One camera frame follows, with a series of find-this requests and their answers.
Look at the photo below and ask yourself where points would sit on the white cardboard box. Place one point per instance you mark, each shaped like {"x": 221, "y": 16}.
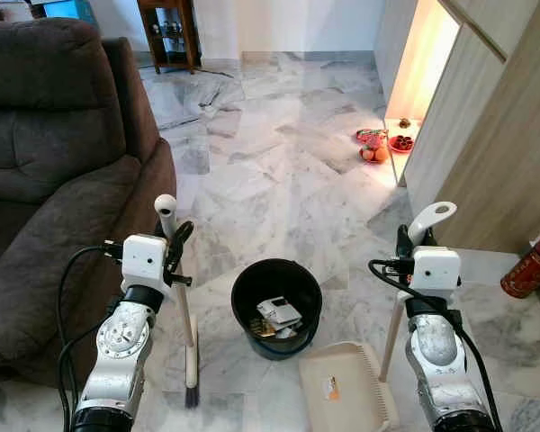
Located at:
{"x": 279, "y": 312}

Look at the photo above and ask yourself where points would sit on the light wood partition cabinet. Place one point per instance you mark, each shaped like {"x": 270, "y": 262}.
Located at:
{"x": 486, "y": 153}

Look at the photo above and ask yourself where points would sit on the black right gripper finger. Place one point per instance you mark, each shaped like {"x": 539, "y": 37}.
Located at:
{"x": 429, "y": 238}
{"x": 404, "y": 239}

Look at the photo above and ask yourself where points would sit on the brown fabric sofa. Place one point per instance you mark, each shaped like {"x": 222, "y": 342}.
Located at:
{"x": 54, "y": 135}

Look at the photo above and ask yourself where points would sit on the small brown ornament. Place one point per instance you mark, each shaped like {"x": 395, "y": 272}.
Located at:
{"x": 404, "y": 123}

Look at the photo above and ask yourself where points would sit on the crumpled gold wrapper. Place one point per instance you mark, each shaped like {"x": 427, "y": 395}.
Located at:
{"x": 264, "y": 328}

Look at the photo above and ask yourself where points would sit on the fruit pile on plate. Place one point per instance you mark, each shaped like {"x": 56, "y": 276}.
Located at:
{"x": 373, "y": 151}

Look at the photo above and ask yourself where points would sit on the red patterned thermos flask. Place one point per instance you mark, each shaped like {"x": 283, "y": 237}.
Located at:
{"x": 526, "y": 268}

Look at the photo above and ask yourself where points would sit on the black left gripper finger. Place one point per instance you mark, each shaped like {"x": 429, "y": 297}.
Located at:
{"x": 182, "y": 243}

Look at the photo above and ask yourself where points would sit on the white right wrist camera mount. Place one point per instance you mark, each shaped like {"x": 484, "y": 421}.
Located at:
{"x": 436, "y": 270}

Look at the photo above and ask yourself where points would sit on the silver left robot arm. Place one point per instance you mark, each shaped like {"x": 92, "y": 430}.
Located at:
{"x": 117, "y": 351}

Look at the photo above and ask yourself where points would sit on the blue box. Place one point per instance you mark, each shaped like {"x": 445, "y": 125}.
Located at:
{"x": 70, "y": 8}

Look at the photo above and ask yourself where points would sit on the black plastic waste bin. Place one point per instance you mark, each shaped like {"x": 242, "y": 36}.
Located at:
{"x": 247, "y": 306}

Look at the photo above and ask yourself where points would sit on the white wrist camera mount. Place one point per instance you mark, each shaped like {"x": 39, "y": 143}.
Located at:
{"x": 436, "y": 270}
{"x": 144, "y": 261}

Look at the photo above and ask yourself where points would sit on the dark wooden display cabinet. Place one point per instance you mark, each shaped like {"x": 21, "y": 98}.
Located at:
{"x": 166, "y": 36}

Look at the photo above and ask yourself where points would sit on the red plate with cups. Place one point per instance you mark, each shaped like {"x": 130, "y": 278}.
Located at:
{"x": 401, "y": 143}

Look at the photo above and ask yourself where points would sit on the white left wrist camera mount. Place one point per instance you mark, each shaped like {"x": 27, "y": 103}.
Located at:
{"x": 144, "y": 261}

